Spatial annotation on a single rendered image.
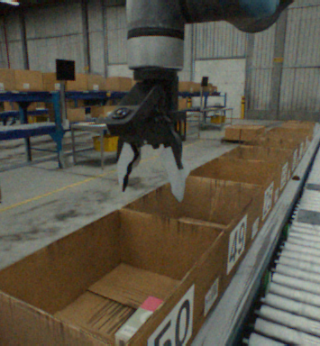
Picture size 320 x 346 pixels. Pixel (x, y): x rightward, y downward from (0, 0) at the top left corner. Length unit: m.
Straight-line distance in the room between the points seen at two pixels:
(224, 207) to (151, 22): 0.78
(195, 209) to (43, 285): 0.66
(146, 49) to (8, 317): 0.46
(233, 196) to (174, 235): 0.39
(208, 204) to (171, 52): 0.75
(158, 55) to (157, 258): 0.52
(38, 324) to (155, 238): 0.39
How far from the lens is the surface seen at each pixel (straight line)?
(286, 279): 1.17
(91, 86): 7.17
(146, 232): 0.82
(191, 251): 0.78
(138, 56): 0.50
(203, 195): 1.15
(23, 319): 0.54
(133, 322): 0.66
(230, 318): 0.73
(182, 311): 0.57
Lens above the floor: 1.35
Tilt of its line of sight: 16 degrees down
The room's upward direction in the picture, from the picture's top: straight up
